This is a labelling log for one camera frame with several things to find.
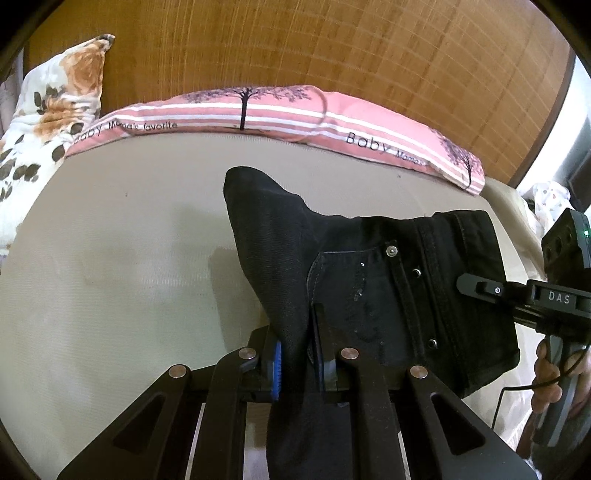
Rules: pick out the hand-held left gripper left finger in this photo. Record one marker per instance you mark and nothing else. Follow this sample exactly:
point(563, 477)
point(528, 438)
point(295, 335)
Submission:
point(277, 369)

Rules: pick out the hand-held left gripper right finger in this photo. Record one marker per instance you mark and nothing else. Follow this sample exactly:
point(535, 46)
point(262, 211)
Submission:
point(319, 355)

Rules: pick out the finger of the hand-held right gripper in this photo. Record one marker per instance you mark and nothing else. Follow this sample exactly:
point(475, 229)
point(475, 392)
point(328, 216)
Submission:
point(480, 286)

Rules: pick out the black pants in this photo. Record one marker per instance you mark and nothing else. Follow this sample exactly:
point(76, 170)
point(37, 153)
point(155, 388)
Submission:
point(369, 258)

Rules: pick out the person's right hand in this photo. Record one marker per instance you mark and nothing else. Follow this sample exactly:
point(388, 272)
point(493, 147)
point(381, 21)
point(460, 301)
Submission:
point(545, 374)

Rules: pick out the polka dot cloth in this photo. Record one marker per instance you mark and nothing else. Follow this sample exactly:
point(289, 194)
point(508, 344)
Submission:
point(547, 198)

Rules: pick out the white woven cloth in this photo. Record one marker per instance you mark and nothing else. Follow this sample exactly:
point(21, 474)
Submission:
point(138, 254)

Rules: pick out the pink striped pillow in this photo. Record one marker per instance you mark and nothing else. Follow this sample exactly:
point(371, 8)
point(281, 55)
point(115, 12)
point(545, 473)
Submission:
point(286, 115)

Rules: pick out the wooden headboard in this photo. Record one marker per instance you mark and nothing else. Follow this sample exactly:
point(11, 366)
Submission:
point(323, 41)

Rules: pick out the floral pillow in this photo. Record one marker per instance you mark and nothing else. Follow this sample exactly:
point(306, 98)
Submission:
point(60, 106)

